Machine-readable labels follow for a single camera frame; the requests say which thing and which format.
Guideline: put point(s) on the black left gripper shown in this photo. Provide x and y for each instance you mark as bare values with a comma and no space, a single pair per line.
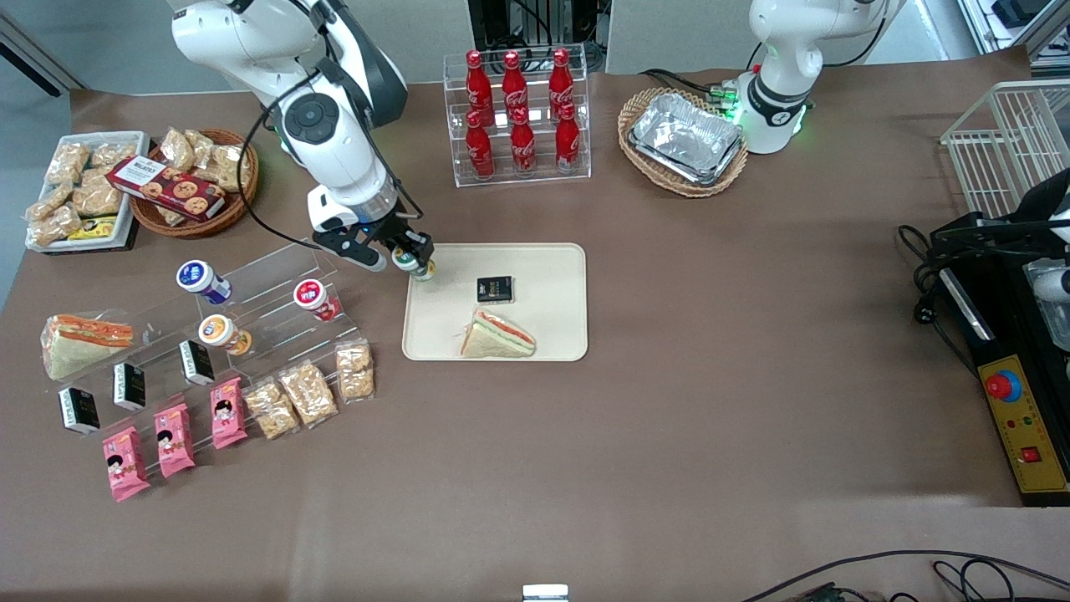
1005,239

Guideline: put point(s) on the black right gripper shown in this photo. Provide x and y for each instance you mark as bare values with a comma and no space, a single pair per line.
395,230

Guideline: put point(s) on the green gum bottle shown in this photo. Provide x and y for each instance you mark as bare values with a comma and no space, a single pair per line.
418,269

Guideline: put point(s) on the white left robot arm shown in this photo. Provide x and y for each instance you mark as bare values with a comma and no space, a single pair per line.
777,50

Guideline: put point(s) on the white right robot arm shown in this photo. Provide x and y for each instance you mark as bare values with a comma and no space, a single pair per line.
326,125

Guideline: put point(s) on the red gum bottle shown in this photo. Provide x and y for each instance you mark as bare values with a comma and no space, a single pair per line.
316,299

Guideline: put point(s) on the beige plastic tray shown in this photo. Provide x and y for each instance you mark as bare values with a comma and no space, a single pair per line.
552,318

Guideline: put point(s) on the orange gum bottle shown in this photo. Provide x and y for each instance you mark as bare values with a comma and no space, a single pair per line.
223,334

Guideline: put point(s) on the blue gum bottle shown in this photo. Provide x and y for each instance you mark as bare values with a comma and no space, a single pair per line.
203,282

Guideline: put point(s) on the white snack tray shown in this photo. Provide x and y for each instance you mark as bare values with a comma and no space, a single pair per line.
138,146

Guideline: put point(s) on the black small chocolate box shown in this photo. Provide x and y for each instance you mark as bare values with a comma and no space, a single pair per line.
129,386
196,362
495,289
79,410

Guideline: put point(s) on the triangular sandwich in clear wrap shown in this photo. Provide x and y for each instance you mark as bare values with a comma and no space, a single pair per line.
84,343
497,337

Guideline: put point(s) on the red cola bottle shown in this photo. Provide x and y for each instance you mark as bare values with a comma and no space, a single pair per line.
561,79
477,84
523,146
514,84
568,138
480,150

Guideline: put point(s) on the foil container inside machine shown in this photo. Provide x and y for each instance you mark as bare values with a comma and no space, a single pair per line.
1049,322

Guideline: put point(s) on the clear pack of nut snack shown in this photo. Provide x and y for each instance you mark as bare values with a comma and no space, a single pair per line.
177,149
201,142
354,370
272,410
308,393
54,226
48,201
96,199
113,154
227,165
67,161

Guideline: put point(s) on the clear acrylic tiered stand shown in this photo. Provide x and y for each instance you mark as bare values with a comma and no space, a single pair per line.
276,263

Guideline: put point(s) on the clear acrylic bottle rack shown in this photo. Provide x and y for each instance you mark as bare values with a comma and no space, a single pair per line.
539,167

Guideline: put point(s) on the black power plug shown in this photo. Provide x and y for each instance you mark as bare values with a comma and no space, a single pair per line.
923,313

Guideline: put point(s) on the wicker basket holding snacks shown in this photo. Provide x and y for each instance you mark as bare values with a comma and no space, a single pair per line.
242,209

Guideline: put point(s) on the black sealing machine yellow panel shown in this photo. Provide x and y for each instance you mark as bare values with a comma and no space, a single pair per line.
1020,401

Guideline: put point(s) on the pink snack pack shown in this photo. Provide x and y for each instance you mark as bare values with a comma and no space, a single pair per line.
227,413
174,441
125,464

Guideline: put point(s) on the wicker basket holding foil containers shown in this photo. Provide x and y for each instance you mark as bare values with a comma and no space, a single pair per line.
635,142

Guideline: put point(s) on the black equipment cabinet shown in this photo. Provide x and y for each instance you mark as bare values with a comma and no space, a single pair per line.
501,21

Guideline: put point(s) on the maroon cookie box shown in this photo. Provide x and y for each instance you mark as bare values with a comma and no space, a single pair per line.
171,188

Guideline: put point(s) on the stacked aluminium foil containers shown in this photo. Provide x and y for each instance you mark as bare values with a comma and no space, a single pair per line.
685,138

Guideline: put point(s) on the yellow snack pack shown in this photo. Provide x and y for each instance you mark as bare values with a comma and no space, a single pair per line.
92,227

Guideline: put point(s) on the small white grey device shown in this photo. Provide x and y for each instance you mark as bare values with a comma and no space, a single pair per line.
545,593

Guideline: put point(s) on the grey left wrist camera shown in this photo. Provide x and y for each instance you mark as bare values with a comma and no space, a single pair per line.
1053,286

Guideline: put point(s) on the aluminium frame shelf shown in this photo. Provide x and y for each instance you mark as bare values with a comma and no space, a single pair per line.
1011,29

